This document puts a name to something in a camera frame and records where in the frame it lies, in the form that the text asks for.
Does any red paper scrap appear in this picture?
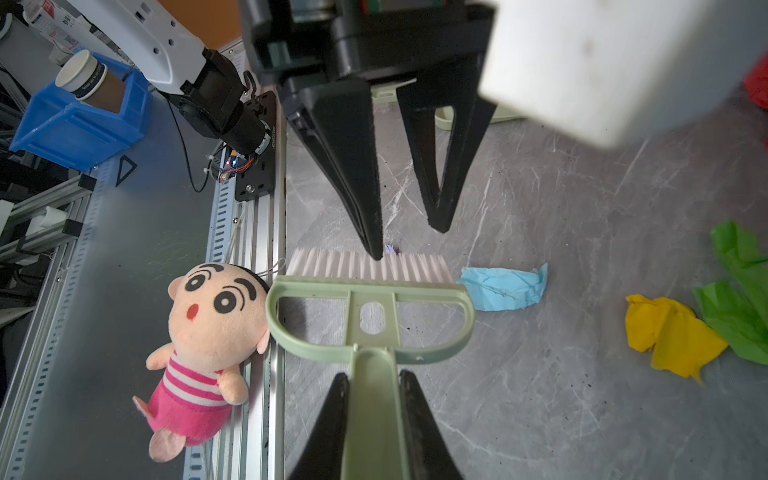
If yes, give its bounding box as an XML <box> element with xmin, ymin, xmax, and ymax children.
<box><xmin>743</xmin><ymin>55</ymin><xmax>768</xmax><ymax>113</ymax></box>

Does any aluminium front rail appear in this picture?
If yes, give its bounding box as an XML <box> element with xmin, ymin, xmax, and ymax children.
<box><xmin>179</xmin><ymin>41</ymin><xmax>289</xmax><ymax>480</ymax></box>

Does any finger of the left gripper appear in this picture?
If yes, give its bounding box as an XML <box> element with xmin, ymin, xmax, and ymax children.
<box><xmin>395</xmin><ymin>53</ymin><xmax>498</xmax><ymax>235</ymax></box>
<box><xmin>280</xmin><ymin>76</ymin><xmax>383</xmax><ymax>260</ymax></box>

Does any green paper scrap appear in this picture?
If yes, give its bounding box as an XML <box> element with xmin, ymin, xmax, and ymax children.
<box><xmin>693</xmin><ymin>221</ymin><xmax>767</xmax><ymax>365</ymax></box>

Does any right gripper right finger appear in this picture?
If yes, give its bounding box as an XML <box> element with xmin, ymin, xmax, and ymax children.
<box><xmin>399</xmin><ymin>370</ymin><xmax>463</xmax><ymax>480</ymax></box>

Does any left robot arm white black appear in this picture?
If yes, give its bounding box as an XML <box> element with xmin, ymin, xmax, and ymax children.
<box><xmin>76</xmin><ymin>1</ymin><xmax>495</xmax><ymax>260</ymax></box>

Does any green hand brush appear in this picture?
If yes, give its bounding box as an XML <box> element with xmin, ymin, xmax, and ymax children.
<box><xmin>267</xmin><ymin>248</ymin><xmax>475</xmax><ymax>479</ymax></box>

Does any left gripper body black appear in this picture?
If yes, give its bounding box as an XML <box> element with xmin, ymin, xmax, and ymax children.
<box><xmin>238</xmin><ymin>1</ymin><xmax>495</xmax><ymax>102</ymax></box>

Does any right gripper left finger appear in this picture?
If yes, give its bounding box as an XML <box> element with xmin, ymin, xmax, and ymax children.
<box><xmin>289</xmin><ymin>373</ymin><xmax>350</xmax><ymax>480</ymax></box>

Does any plush doll pink shirt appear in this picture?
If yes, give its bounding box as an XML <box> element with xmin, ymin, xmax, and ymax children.
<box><xmin>132</xmin><ymin>263</ymin><xmax>270</xmax><ymax>463</ymax></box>

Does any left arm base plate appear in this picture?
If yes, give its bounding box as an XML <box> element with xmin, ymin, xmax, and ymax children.
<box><xmin>208</xmin><ymin>91</ymin><xmax>277</xmax><ymax>202</ymax></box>

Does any paper coffee cup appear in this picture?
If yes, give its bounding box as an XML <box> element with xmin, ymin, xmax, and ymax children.
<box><xmin>55</xmin><ymin>50</ymin><xmax>126</xmax><ymax>114</ymax></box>

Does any yellow paper scrap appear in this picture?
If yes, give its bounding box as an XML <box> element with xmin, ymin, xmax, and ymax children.
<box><xmin>625</xmin><ymin>295</ymin><xmax>728</xmax><ymax>383</ymax></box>

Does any blue storage bin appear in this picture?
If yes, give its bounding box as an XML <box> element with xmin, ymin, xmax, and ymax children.
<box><xmin>10</xmin><ymin>54</ymin><xmax>152</xmax><ymax>172</ymax></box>

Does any light blue paper scrap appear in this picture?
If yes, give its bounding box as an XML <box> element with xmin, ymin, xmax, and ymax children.
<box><xmin>458</xmin><ymin>263</ymin><xmax>549</xmax><ymax>312</ymax></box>

